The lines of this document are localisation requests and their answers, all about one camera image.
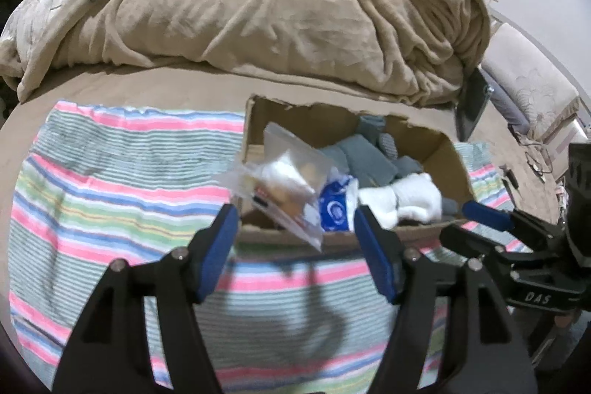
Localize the tangled black cables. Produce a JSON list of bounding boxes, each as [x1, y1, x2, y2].
[[507, 124, 557, 185]]

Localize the white fluffy socks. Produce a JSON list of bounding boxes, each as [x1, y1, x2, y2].
[[356, 172, 445, 230]]

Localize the grey folded cloth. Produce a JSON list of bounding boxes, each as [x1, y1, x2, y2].
[[318, 136, 399, 188]]

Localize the beige fleece blanket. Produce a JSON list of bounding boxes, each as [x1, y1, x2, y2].
[[0, 0, 493, 107]]

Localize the blue-grey sock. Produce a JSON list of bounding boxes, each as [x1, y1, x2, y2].
[[355, 114, 387, 142]]

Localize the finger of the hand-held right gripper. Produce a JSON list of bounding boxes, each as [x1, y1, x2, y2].
[[461, 200, 565, 243], [438, 226, 511, 268]]

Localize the blue and white packet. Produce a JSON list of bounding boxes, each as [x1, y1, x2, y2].
[[318, 171, 362, 234]]

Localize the cardboard box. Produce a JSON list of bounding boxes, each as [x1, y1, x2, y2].
[[238, 95, 476, 245]]

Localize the dark grey sock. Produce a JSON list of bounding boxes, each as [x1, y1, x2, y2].
[[392, 156, 424, 181]]

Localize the beige embroidered cushion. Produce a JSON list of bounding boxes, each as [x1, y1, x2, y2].
[[480, 22, 583, 142]]

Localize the brown bed sheet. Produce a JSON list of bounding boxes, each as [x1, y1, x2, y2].
[[0, 61, 571, 210]]

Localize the grey cushion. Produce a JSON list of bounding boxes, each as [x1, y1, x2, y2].
[[488, 88, 533, 137]]

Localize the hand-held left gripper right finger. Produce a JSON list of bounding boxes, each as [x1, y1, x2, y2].
[[353, 205, 539, 394]]

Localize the clear plastic zip bag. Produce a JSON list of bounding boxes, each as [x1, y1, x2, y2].
[[214, 123, 345, 252]]

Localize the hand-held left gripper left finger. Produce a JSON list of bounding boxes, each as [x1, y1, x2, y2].
[[53, 203, 241, 394]]

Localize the grey striped sock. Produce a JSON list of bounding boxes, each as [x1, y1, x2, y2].
[[376, 133, 399, 158]]

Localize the striped pastel towel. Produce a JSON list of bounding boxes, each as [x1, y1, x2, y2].
[[6, 100, 514, 394]]

